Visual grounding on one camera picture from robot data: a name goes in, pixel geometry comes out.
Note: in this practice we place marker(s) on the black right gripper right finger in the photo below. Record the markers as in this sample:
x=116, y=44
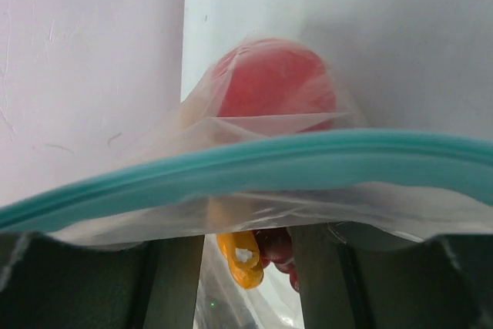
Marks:
x=357, y=276

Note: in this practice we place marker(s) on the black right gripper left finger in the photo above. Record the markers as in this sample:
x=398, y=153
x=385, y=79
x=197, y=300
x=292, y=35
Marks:
x=50, y=284

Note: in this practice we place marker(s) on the clear zip top bag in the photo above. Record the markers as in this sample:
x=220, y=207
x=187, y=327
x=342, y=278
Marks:
x=197, y=175

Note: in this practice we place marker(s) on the orange fake fruit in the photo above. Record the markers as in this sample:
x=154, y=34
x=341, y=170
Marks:
x=272, y=77

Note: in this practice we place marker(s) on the dark purple fake grapes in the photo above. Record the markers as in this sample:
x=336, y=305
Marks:
x=276, y=247

